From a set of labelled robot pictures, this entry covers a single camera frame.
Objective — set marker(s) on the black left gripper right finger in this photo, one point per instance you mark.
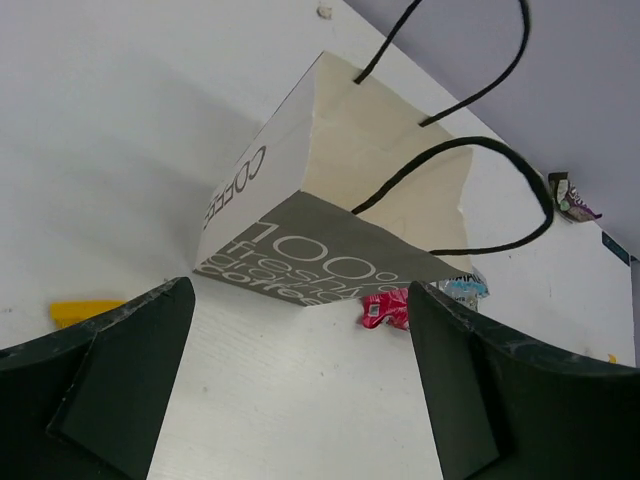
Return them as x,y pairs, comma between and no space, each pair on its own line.
505,405

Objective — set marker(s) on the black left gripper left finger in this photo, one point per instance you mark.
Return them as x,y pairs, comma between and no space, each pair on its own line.
88,401

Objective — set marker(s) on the light blue Himalaya snack pouch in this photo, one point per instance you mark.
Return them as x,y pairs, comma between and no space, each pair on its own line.
467,289

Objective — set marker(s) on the red snack packet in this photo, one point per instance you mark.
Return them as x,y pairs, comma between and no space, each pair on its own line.
389,308

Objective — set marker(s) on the grey white paper coffee bag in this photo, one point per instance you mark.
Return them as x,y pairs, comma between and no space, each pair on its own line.
347,191

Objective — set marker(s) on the blue corner label right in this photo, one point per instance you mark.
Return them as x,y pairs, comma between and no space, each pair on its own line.
615,248

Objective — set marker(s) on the purple brown snack wrapper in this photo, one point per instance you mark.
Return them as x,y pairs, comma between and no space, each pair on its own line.
568,201

